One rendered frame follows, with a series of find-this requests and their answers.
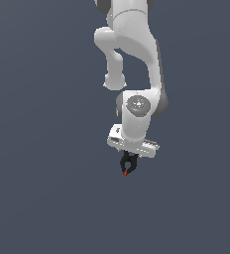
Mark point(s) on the small red object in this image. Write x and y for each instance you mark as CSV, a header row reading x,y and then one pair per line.
x,y
125,172

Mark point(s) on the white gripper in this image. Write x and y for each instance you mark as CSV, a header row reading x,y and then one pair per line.
x,y
133,144

